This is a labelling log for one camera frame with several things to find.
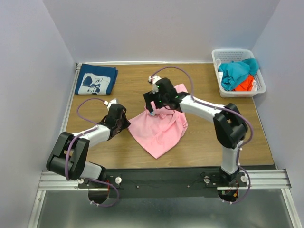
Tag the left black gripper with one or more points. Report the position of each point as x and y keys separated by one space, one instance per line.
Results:
x=121 y=124

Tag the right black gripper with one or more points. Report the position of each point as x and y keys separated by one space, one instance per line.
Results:
x=148 y=100

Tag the pink t-shirt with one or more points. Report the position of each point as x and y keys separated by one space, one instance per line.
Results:
x=159 y=131

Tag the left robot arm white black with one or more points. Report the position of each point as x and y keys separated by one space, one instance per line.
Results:
x=68 y=157

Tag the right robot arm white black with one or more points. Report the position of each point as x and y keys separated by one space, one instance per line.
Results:
x=230 y=128

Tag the folded blue printed t-shirt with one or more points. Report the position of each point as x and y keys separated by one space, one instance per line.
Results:
x=94 y=80

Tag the white garment in basket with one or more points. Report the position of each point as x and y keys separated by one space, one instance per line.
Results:
x=217 y=65

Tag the teal t-shirt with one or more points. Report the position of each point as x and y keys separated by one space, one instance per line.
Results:
x=235 y=72

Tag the white plastic basket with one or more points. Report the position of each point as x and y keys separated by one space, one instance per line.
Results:
x=228 y=55

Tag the orange t-shirt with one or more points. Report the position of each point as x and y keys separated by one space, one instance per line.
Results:
x=248 y=85

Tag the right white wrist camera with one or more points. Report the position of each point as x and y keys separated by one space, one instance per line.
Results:
x=153 y=79

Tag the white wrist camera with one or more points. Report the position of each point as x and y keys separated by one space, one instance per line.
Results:
x=153 y=79
x=109 y=103

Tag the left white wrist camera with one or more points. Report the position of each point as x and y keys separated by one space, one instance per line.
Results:
x=109 y=103

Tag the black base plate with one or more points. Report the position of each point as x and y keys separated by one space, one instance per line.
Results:
x=209 y=182

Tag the aluminium frame rail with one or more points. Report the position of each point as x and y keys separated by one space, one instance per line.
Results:
x=50 y=181

